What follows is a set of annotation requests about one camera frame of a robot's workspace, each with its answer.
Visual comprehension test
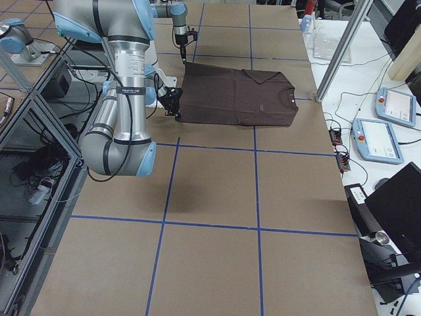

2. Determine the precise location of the aluminium frame column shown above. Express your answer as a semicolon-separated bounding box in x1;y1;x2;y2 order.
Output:
315;0;374;103

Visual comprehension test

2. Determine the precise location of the dark brown t-shirt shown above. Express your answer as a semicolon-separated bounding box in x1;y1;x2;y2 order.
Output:
177;63;298;126

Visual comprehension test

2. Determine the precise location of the clear plastic tray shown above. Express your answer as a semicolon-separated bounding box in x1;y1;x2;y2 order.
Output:
307;24;345;65

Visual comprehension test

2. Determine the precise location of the teach pendant tablet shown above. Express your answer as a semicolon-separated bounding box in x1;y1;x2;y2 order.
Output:
352;118;404;165
374;87;416;127

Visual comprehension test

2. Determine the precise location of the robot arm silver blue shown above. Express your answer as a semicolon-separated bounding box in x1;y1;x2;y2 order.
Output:
53;1;189;182
151;1;198;64

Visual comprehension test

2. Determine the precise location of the far teach pendant tablet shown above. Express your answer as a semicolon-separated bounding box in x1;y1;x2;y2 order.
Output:
374;87;416;127

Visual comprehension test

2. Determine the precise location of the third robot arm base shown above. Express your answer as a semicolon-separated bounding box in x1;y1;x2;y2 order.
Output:
1;18;53;66

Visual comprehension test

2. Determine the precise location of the black monitor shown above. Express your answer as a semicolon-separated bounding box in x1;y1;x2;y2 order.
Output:
366;162;420;262

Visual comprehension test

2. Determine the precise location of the near teach pendant tablet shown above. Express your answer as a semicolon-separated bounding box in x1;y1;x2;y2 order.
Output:
352;118;404;165

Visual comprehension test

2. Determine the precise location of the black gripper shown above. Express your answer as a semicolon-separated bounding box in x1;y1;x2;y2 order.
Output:
173;28;198;64
158;86;183;120

